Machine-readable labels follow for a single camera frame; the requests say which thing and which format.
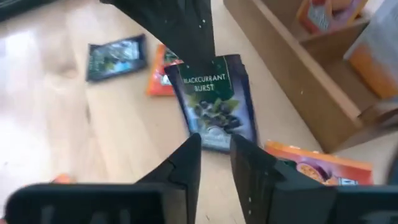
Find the wooden three-compartment tea box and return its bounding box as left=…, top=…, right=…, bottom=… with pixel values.
left=223, top=0, right=398, bottom=153

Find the white orange Tazo tea bag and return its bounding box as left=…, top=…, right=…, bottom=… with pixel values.
left=343, top=0, right=398, bottom=100

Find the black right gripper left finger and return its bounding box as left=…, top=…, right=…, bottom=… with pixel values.
left=4, top=133, right=202, bottom=224

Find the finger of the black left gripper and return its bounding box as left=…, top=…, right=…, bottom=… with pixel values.
left=99, top=0, right=216, bottom=65

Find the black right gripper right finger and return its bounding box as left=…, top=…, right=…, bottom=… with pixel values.
left=231, top=134, right=398, bottom=224

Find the dark blue blackcurrant tea bag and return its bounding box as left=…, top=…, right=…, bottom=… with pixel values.
left=86, top=33, right=149, bottom=83
left=164, top=54, right=259, bottom=153

